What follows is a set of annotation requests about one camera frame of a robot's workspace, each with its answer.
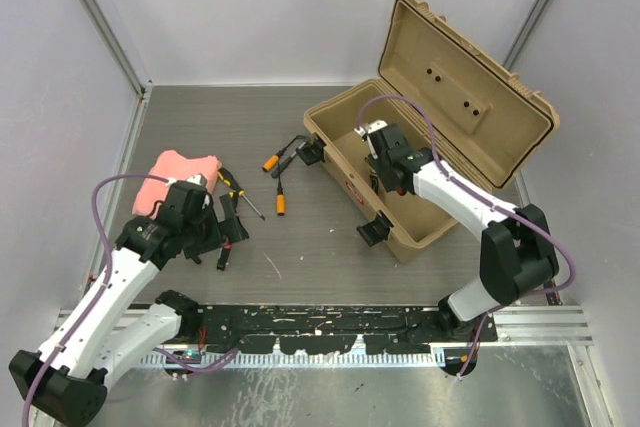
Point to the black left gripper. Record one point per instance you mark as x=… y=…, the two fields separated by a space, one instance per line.
x=232 y=229

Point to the tan plastic tool case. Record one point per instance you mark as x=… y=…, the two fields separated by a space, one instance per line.
x=442 y=91

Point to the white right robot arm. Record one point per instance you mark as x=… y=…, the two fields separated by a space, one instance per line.
x=516 y=254

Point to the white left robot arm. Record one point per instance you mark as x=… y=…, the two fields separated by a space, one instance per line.
x=70 y=375

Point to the yellow black screwdriver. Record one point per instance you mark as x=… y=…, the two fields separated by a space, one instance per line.
x=229 y=180

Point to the black red pliers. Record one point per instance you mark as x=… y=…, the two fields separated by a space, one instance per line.
x=223 y=258

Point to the orange stubby screwdriver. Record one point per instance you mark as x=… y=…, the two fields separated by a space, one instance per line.
x=280 y=200

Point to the orange short screwdriver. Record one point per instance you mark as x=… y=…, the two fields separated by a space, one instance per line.
x=275 y=161

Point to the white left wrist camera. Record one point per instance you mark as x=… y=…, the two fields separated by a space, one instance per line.
x=199 y=182

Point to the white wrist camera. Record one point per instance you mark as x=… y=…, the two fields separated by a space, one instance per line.
x=366 y=129
x=199 y=182

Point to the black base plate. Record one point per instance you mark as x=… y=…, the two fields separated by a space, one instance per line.
x=258 y=329

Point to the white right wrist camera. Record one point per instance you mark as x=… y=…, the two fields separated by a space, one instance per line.
x=366 y=129

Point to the aluminium frame rail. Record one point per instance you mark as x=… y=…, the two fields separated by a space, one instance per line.
x=542 y=326

